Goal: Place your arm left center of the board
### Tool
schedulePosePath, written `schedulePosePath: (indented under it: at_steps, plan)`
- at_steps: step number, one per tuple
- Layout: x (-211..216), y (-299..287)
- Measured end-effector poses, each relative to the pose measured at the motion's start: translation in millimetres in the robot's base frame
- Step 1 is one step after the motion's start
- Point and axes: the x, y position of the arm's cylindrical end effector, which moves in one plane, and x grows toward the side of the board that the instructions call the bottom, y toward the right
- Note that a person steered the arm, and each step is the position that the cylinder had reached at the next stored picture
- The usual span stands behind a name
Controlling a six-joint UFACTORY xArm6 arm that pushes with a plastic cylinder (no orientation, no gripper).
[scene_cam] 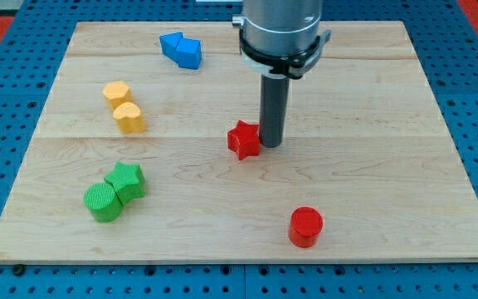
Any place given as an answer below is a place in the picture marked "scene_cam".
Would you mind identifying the red cylinder block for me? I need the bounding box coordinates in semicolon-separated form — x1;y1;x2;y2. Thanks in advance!
288;206;324;248

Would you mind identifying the blue arrow block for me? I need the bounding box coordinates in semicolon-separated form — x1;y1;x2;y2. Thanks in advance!
159;32;183;62

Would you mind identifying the yellow heart block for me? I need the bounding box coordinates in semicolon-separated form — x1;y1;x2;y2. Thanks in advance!
112;102;146;135

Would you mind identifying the red star block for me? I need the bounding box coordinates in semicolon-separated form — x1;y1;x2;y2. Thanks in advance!
227;120;261;160

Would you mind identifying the black clamp ring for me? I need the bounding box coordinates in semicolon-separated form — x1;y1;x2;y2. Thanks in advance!
238;29;332;81

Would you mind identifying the green cylinder block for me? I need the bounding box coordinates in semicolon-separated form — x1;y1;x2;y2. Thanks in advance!
83;183;123;223

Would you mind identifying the green star block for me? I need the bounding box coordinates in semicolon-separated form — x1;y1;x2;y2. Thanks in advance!
104;161;145;206

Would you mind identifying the blue pentagon block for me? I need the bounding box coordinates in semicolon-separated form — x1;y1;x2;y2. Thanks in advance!
176;38;202;70

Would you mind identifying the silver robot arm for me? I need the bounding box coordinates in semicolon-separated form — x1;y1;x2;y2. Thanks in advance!
236;0;326;60

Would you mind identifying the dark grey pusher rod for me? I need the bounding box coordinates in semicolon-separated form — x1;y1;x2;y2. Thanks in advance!
259;76;290;148

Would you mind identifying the yellow hexagon block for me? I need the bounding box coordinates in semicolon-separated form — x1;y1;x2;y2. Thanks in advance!
102;81;133;110

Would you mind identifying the wooden board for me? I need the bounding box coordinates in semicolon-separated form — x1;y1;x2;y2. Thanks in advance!
0;21;478;265

